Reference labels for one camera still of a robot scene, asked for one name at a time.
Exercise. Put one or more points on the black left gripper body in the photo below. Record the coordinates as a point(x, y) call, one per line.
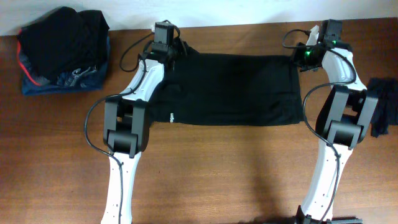
point(178, 48)

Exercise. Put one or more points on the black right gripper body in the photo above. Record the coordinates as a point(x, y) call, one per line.
point(305, 58)

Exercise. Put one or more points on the black t-shirt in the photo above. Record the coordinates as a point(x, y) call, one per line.
point(223, 90)

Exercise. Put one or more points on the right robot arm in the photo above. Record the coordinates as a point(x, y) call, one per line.
point(342, 122)

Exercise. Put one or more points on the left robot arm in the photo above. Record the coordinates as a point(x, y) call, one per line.
point(126, 120)

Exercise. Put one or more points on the folded blue jeans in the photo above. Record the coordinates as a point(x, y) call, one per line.
point(72, 81)

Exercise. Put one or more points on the crumpled dark navy garment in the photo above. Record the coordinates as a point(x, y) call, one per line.
point(385, 114)

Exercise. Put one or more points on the folded black garment on pile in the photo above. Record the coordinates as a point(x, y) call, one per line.
point(64, 41)

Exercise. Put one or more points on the grey garment with pink trim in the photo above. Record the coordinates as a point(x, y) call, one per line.
point(28, 69)

